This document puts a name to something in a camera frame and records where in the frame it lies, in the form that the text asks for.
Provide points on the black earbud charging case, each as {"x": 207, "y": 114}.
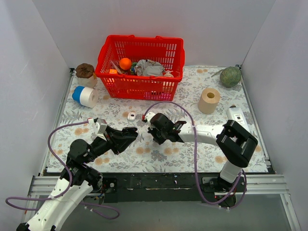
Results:
{"x": 130, "y": 131}

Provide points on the beige tape roll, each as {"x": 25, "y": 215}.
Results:
{"x": 209, "y": 100}

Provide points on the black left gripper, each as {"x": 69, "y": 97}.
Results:
{"x": 118, "y": 140}

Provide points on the red plastic shopping basket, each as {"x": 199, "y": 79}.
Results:
{"x": 169, "y": 52}

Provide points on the green melon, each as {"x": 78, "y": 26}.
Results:
{"x": 229, "y": 76}

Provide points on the white plastic bottle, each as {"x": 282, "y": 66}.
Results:
{"x": 236, "y": 114}

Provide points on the small orange box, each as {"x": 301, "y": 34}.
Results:
{"x": 112, "y": 71}

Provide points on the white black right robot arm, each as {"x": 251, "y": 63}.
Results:
{"x": 237, "y": 144}

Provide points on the blue white tape roll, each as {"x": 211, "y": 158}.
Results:
{"x": 85, "y": 96}

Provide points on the floral patterned table mat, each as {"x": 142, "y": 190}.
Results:
{"x": 144, "y": 155}

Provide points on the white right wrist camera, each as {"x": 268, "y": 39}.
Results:
{"x": 146, "y": 118}

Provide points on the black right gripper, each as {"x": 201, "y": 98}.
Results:
{"x": 157, "y": 134}

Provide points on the cream plush toy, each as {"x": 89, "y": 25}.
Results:
{"x": 168, "y": 74}

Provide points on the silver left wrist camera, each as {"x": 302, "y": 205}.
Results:
{"x": 100, "y": 127}

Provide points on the white earbud charging case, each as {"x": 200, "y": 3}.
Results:
{"x": 131, "y": 116}

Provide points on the orange fruit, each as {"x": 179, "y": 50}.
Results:
{"x": 125, "y": 63}

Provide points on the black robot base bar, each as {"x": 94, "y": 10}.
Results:
{"x": 157, "y": 187}

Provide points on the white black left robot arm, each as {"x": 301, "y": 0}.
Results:
{"x": 78, "y": 179}

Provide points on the crumpled silver foil bag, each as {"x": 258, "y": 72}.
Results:
{"x": 147, "y": 68}

